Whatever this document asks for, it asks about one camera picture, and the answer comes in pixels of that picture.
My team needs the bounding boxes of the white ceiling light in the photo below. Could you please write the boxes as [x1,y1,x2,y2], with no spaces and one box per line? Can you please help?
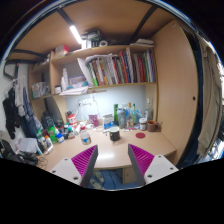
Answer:
[69,25,83,45]

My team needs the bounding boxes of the bottle with green cap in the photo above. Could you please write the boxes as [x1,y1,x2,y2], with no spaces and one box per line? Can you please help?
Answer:
[131,103,138,126]

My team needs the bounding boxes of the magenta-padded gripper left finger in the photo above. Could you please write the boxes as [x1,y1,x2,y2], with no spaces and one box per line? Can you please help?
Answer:
[49,144,100,189]

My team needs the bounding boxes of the dark hanging clothes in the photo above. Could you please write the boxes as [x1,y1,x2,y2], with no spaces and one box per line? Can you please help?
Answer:
[1,75,36,140]

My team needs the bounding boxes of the white cable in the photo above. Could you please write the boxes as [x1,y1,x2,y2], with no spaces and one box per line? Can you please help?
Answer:
[91,94,101,116]

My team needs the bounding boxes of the white wall socket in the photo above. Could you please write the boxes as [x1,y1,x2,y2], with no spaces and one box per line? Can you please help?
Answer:
[79,99,93,107]

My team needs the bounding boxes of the pink packet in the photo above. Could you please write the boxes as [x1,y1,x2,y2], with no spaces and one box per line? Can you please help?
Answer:
[88,114,100,128]

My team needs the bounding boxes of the clear glass bottle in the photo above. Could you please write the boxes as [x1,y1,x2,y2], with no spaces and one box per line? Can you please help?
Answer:
[145,97,155,122]

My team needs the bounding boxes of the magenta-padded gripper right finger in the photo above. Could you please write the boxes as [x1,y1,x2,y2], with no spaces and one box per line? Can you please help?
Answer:
[127,143,180,187]

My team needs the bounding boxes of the red and white can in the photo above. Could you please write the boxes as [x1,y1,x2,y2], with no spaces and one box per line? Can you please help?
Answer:
[66,113,78,129]

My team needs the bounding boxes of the wooden shelf unit with books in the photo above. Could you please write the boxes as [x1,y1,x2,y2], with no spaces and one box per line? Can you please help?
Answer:
[28,29,158,101]

